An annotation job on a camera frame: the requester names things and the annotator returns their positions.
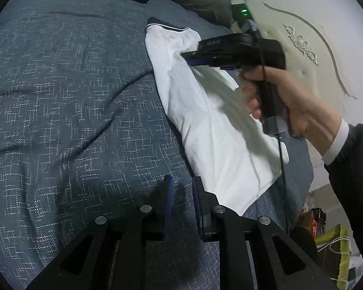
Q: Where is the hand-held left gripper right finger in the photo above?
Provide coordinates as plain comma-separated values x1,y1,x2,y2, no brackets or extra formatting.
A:
192,177,336,290

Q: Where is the orange snack packet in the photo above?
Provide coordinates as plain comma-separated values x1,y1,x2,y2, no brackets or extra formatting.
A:
304,207,327,239

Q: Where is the person's right hand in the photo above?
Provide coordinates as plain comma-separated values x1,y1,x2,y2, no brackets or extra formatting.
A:
239,66,343,158

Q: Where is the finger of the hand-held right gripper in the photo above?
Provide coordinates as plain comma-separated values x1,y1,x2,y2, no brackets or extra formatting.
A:
181,51,240,71

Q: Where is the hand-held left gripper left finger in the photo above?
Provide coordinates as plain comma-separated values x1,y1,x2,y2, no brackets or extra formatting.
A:
26,175,174,290

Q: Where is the cream tufted headboard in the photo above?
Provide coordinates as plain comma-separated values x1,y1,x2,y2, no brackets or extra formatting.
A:
230,0,363,194

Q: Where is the yellow green bag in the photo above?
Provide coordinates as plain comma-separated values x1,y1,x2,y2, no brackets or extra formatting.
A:
315,224,353,290

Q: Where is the white polo shirt black trim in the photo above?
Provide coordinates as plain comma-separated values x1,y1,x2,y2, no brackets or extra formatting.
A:
144,17,291,217

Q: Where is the bed with blue sheet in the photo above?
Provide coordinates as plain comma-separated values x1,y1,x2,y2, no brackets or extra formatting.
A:
0,0,315,290

